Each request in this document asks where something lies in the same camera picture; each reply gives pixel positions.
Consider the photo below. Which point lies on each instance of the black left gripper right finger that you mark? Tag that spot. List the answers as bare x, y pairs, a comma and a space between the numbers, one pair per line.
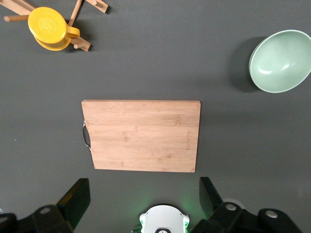
213, 208

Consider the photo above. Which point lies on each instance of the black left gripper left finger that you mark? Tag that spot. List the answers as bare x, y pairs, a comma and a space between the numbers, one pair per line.
73, 201

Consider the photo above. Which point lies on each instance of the wooden cutting board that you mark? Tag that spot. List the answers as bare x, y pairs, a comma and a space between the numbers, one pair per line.
145, 136

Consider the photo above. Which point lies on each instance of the pale green bowl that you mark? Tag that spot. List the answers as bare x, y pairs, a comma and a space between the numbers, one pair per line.
281, 60

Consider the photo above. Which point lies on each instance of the yellow cup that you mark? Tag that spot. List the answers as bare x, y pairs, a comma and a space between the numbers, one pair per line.
46, 24

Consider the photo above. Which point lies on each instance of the wooden cup rack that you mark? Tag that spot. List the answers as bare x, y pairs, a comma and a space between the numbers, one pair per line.
99, 4

